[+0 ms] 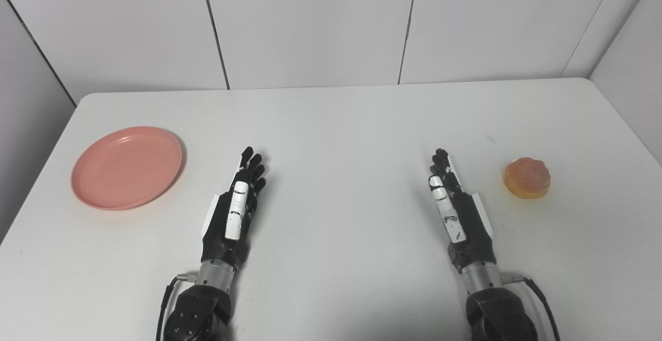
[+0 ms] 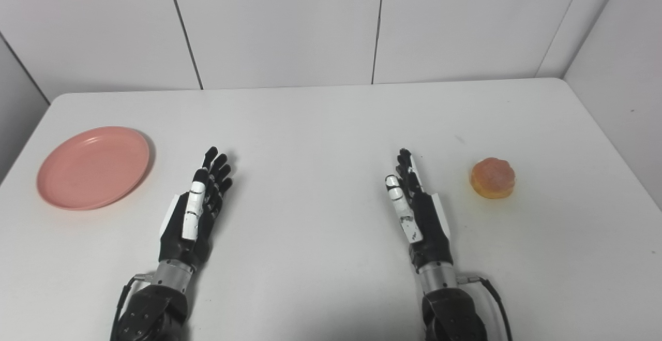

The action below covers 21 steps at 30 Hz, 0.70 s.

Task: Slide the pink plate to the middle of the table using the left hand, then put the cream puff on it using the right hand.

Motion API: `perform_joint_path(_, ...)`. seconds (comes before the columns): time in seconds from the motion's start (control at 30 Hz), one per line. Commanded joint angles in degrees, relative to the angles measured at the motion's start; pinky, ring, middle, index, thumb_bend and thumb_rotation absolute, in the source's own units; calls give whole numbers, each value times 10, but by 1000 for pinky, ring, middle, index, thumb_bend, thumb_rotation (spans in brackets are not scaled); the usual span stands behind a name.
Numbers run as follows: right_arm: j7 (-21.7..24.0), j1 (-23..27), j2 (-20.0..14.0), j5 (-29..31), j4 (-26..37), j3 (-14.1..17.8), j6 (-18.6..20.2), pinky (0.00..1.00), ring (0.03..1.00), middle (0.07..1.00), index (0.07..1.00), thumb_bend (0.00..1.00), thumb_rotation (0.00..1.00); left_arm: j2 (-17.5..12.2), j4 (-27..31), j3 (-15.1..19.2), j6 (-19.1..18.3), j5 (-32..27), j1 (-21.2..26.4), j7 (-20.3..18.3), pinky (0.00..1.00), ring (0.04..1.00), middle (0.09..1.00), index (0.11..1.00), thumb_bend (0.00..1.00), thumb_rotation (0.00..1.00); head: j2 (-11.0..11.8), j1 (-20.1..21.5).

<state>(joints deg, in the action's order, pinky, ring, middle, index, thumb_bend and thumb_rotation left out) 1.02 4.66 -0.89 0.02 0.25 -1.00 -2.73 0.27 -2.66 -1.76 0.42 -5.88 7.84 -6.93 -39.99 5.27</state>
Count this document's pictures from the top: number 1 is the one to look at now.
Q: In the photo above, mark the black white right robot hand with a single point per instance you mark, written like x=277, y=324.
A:
x=468, y=227

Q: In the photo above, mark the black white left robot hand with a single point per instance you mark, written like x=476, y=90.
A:
x=234, y=211

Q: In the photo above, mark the pink round plate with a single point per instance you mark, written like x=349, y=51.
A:
x=126, y=167

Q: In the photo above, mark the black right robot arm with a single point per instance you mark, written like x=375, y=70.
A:
x=496, y=312

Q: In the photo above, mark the orange cream puff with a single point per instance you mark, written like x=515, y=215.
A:
x=527, y=178

